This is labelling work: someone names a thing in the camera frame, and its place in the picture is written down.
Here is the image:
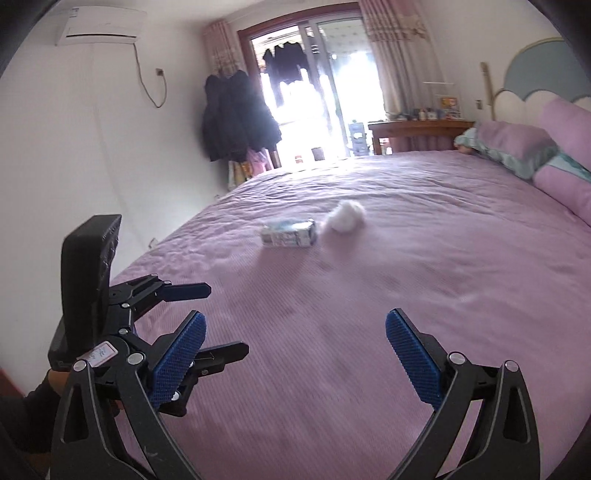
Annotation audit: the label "person's left hand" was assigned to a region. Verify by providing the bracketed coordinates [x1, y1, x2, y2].
[45, 368, 123, 416]

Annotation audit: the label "purple bed sheet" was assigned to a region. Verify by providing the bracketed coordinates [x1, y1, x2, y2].
[119, 152, 590, 479]

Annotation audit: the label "white milk carton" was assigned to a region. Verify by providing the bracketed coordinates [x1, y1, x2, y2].
[260, 219, 318, 247]

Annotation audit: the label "pink clothes on rack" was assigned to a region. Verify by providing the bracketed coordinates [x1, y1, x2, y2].
[228, 149, 273, 191]

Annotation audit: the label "dark hanging coats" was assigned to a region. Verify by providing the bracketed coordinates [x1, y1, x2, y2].
[201, 70, 281, 163]

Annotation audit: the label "white fluffy ball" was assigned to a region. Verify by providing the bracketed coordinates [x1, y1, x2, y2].
[324, 200, 366, 234]

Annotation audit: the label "purple pillow with teal trim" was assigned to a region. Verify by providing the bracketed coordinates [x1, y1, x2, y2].
[454, 120, 559, 181]

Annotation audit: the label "dark clothes on balcony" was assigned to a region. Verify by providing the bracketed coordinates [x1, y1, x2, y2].
[263, 42, 310, 106]

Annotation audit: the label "wooden desk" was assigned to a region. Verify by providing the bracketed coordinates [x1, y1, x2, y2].
[368, 119, 475, 155]

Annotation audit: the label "colourful box on desk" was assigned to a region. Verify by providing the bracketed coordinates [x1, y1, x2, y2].
[436, 94, 463, 120]

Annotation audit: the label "white air conditioner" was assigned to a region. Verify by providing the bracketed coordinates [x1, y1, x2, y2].
[56, 6, 147, 46]

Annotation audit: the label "long purple bolster pillow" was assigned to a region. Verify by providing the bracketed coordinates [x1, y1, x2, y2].
[540, 97, 591, 170]

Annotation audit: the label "beige curtain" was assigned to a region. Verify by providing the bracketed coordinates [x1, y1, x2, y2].
[359, 0, 444, 120]

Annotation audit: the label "blue white cloud headboard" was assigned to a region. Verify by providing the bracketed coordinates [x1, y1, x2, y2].
[488, 37, 590, 120]

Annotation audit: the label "wall cable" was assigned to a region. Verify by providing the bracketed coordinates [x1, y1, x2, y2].
[132, 43, 168, 110]

